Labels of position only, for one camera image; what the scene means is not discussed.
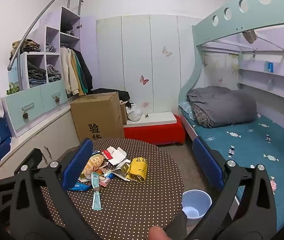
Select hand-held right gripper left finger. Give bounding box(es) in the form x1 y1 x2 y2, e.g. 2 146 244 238
9 138 100 240

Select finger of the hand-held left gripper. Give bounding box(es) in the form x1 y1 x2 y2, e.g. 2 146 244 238
0 141 11 165

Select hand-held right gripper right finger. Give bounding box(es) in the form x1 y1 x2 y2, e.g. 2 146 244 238
186 136 278 240

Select orange patterned snack packet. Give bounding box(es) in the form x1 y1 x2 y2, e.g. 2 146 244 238
82 154 107 177

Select teal packet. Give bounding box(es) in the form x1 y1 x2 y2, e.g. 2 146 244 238
90 171 100 189

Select blue wrapper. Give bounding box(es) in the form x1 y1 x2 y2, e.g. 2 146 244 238
68 182 92 192

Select red packet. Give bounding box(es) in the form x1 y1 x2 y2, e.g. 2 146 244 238
101 149 114 160

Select small pink packet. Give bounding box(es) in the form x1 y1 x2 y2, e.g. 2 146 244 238
99 175 114 187

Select blue plastic waste bin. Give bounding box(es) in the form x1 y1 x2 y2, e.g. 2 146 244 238
182 189 212 220

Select long teal wrapper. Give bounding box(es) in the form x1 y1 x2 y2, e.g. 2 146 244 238
92 191 102 210

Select yellow snack packet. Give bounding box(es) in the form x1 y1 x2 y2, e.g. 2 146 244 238
127 157 148 182

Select person's right hand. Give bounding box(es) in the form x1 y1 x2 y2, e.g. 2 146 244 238
148 226 169 240

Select low white cabinet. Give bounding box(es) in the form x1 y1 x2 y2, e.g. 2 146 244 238
0 102 81 180

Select wide teal drawer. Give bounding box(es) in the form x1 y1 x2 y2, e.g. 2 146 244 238
5 86 45 133

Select large cardboard box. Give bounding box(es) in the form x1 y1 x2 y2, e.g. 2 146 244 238
70 92 125 143

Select teal printed blanket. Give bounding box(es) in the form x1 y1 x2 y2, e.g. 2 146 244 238
194 115 284 233

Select blue checked pillow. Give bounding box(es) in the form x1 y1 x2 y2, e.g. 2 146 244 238
178 101 197 120

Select red bench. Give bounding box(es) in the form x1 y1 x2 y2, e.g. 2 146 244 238
123 115 185 146

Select grey duvet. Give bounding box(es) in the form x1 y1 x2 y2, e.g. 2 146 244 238
186 86 258 128

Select green plant decoration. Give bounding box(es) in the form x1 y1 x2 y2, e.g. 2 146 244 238
6 82 20 95

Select small cardboard box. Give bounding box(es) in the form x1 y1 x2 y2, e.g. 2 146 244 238
120 101 129 125

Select white board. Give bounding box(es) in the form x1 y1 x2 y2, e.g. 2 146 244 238
126 112 178 127

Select black bag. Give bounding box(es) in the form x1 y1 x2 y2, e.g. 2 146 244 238
89 88 131 103

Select dark folded clothes pile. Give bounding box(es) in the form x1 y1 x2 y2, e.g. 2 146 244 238
27 62 48 88

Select green garment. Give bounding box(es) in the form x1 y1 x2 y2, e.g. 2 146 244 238
76 54 89 93

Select cream jacket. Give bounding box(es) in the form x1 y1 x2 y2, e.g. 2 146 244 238
61 48 79 97

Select black coat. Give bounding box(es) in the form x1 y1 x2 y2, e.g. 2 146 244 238
74 49 94 91

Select grey folded clothes pile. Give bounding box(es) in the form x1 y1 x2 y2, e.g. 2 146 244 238
46 64 62 83

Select purple stair cabinet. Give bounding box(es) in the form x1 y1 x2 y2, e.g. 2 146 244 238
2 6 82 138

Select purple bed shelf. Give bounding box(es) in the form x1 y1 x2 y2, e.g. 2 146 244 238
238 51 284 103

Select olive clothes pile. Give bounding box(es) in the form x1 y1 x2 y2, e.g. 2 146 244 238
10 39 41 57

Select white wardrobe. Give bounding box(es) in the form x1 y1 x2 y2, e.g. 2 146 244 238
96 14 202 117

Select grey metal handrail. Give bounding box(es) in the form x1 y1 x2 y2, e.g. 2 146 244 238
8 0 84 89

